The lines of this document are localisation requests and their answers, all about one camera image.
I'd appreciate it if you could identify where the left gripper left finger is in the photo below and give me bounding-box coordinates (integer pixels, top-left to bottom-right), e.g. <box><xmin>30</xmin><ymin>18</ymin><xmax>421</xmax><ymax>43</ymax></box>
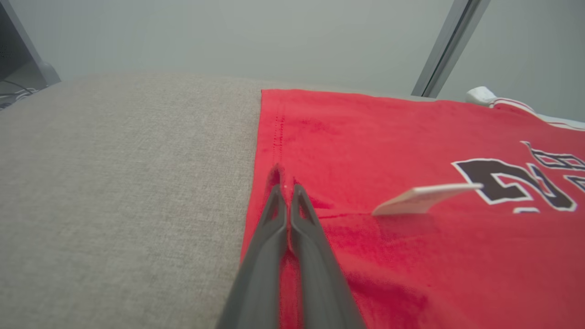
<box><xmin>217</xmin><ymin>184</ymin><xmax>289</xmax><ymax>329</ymax></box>

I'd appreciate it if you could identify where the grey fabric sofa cushion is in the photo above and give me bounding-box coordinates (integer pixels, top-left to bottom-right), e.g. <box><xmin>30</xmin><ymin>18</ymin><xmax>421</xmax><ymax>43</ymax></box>
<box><xmin>0</xmin><ymin>73</ymin><xmax>585</xmax><ymax>329</ymax></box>

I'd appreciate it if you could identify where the white loose cable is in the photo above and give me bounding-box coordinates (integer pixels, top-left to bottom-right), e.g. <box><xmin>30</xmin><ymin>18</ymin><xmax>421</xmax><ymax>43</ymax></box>
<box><xmin>0</xmin><ymin>80</ymin><xmax>38</xmax><ymax>109</ymax></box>

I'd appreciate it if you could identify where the grey cart leg frame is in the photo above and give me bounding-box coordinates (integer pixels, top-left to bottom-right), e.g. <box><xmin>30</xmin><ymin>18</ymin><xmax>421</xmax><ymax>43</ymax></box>
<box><xmin>0</xmin><ymin>0</ymin><xmax>61</xmax><ymax>110</ymax></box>

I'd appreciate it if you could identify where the grey metal partition post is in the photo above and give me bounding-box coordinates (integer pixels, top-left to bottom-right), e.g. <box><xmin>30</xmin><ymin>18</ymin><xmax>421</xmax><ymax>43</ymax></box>
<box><xmin>411</xmin><ymin>0</ymin><xmax>492</xmax><ymax>99</ymax></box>

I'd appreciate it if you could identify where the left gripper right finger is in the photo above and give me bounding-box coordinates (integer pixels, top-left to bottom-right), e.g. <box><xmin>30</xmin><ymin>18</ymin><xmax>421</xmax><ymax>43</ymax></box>
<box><xmin>290</xmin><ymin>184</ymin><xmax>367</xmax><ymax>329</ymax></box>

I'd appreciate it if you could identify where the red white basketball jersey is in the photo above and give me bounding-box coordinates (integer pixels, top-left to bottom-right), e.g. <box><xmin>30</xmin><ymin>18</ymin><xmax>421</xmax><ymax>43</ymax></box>
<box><xmin>239</xmin><ymin>86</ymin><xmax>585</xmax><ymax>329</ymax></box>

